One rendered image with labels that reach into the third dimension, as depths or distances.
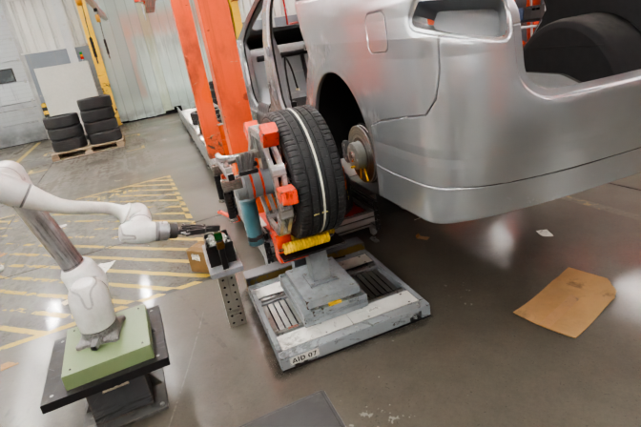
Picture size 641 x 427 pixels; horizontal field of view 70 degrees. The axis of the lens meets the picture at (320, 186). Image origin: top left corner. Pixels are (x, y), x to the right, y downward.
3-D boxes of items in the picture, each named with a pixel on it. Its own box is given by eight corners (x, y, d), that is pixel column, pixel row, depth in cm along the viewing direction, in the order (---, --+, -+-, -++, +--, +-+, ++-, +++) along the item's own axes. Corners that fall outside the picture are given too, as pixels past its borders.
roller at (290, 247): (335, 241, 236) (334, 231, 234) (281, 257, 227) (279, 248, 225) (331, 237, 241) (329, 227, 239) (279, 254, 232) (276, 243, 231)
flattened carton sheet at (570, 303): (623, 288, 237) (624, 282, 236) (575, 340, 208) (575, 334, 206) (564, 271, 261) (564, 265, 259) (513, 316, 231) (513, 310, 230)
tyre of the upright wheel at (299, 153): (331, 242, 258) (360, 198, 198) (292, 254, 251) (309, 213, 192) (294, 143, 279) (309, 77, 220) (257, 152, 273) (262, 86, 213)
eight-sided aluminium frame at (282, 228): (300, 245, 215) (279, 132, 199) (287, 249, 214) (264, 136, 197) (272, 212, 265) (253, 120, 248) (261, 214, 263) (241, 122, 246)
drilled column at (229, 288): (247, 322, 264) (231, 257, 252) (230, 328, 262) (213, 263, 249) (244, 314, 274) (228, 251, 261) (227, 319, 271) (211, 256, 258)
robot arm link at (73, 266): (83, 316, 211) (82, 294, 230) (116, 297, 216) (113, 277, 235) (-31, 178, 177) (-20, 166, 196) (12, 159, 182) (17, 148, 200)
